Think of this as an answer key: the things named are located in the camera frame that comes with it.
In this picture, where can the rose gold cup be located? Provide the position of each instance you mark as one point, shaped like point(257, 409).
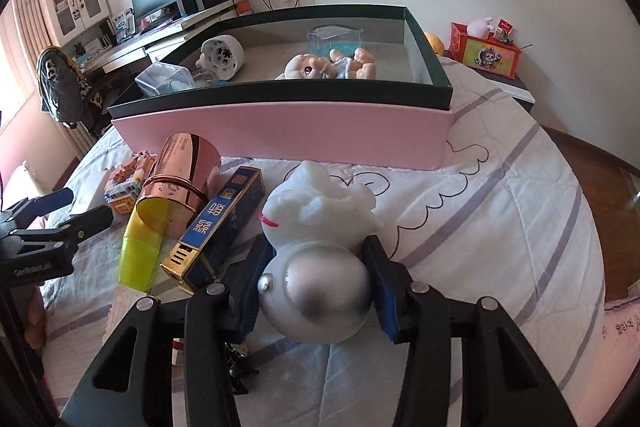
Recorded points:
point(182, 187)

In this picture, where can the blue white carton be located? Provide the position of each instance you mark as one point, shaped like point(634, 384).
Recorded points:
point(124, 26)

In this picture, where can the pink bedding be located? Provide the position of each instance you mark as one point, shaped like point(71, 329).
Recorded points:
point(622, 337)

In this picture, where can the white glass-door cabinet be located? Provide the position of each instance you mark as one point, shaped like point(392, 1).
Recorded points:
point(75, 2)

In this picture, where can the clear plastic box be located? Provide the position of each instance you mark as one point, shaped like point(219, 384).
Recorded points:
point(165, 78)

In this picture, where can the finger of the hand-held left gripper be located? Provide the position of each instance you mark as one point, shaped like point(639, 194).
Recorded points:
point(95, 219)
point(55, 198)

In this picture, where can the red toy box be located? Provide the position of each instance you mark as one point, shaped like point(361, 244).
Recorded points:
point(487, 54)

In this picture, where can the small clear ornament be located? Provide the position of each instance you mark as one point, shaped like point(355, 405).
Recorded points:
point(206, 79)

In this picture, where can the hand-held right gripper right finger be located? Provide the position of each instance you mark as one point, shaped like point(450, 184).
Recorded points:
point(387, 297)

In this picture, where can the blue gold box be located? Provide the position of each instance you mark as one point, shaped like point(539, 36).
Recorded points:
point(220, 232)

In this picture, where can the baby doll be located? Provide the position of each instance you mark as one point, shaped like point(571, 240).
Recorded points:
point(325, 66)

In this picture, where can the pink storage box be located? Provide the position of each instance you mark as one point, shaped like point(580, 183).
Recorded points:
point(280, 132)

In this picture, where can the black office chair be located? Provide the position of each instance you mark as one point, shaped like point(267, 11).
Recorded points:
point(62, 92)

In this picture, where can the small red card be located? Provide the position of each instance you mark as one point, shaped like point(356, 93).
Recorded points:
point(505, 28)

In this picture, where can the person's left hand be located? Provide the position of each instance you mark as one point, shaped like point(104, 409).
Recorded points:
point(36, 322)

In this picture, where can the pastel brick block toy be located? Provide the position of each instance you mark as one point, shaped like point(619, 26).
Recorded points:
point(125, 187)

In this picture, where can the orange capped bottle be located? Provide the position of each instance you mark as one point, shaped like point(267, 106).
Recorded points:
point(242, 6)

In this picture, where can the yellow octopus plush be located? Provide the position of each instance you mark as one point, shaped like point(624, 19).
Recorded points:
point(434, 44)

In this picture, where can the yellow-green plastic cup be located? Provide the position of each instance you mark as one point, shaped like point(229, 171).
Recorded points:
point(140, 252)

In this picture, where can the white round device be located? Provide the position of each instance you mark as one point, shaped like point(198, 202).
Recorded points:
point(222, 54)

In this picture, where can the beige curtain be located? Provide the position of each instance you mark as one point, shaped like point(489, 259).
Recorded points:
point(20, 72)

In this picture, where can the white silver figurine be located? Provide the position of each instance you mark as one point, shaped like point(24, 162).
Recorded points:
point(315, 267)

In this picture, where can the clear teal case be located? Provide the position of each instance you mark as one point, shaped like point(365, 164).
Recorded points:
point(332, 39)

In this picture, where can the white striped quilt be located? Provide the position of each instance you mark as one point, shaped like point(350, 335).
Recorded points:
point(490, 227)

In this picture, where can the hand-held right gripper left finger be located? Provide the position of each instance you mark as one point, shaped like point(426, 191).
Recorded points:
point(250, 297)

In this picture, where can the pink plush toy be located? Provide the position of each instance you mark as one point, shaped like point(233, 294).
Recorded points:
point(481, 25)

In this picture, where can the white desk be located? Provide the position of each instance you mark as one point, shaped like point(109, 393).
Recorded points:
point(165, 32)

